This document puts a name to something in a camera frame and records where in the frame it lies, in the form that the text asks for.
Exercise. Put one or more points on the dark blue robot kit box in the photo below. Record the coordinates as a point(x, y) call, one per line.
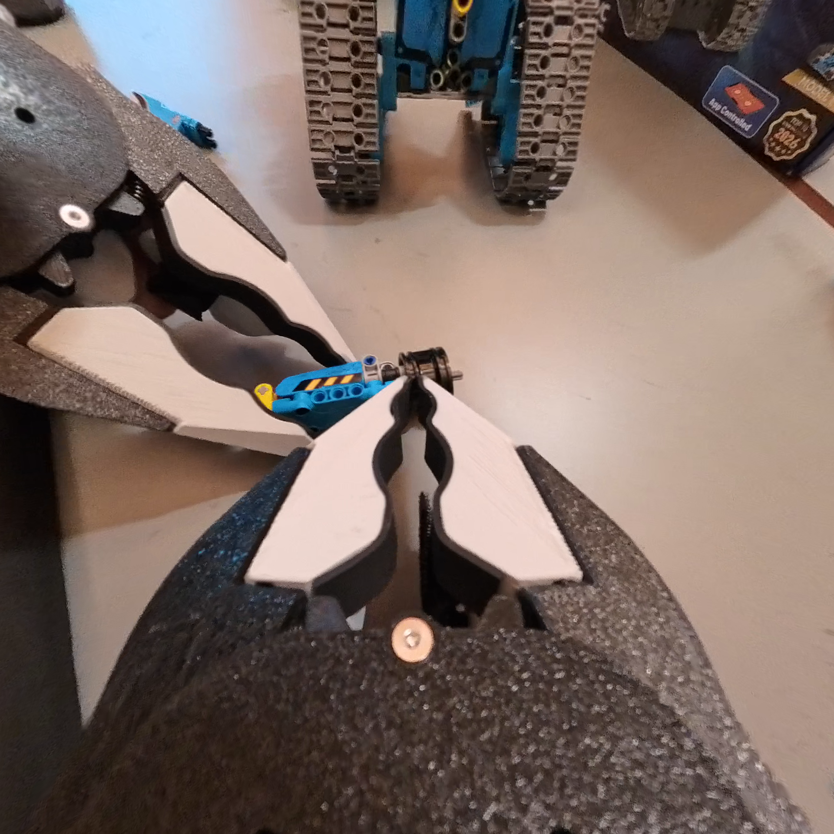
point(749, 98)

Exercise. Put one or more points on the small blue brick piece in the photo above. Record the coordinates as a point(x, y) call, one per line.
point(169, 117)

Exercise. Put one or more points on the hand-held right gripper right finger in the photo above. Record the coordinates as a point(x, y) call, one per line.
point(502, 515)

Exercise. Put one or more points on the grey desk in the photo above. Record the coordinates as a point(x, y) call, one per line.
point(619, 358)

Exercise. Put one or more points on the blue toy brick arm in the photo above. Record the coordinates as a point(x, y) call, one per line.
point(326, 388)

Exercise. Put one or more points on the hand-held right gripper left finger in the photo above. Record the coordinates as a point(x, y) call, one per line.
point(326, 515)

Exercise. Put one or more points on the blue tracked toy robot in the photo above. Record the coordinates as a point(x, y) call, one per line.
point(456, 65)

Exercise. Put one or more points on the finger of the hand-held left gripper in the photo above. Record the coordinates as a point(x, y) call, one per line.
point(130, 352)
point(247, 260)

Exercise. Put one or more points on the brown wooden strip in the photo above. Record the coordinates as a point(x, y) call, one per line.
point(811, 202)

